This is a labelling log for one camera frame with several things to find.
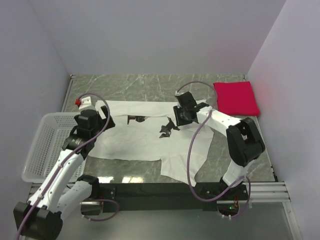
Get folded red t shirt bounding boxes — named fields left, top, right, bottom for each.
left=213, top=81, right=261, bottom=117

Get aluminium rail frame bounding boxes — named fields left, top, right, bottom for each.
left=25, top=180, right=302, bottom=240

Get black base beam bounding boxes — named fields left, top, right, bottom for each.
left=81, top=182, right=250, bottom=215

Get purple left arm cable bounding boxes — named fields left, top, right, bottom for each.
left=16, top=92, right=121, bottom=240

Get white plastic basket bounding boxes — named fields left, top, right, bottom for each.
left=21, top=112, right=78, bottom=184

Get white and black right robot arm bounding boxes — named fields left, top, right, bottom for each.
left=173, top=91, right=266, bottom=200

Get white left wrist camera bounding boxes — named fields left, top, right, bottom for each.
left=75, top=96, right=96, bottom=112

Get white t shirt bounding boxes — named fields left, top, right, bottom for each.
left=89, top=100, right=214, bottom=186

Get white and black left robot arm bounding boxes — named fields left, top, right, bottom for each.
left=13, top=104, right=115, bottom=240

